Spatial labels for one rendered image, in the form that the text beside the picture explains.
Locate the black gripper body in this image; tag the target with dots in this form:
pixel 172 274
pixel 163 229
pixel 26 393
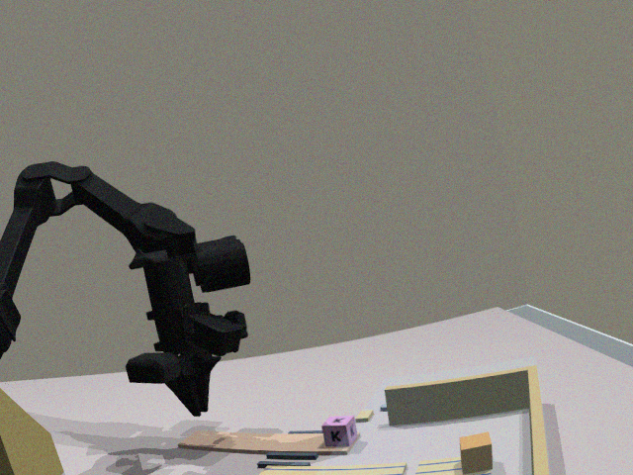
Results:
pixel 162 367

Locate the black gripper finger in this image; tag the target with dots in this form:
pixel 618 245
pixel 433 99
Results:
pixel 185 389
pixel 203 379

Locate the purple letter cube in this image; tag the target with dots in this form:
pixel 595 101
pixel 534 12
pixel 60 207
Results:
pixel 334 429

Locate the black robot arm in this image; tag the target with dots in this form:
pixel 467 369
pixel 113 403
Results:
pixel 166 248

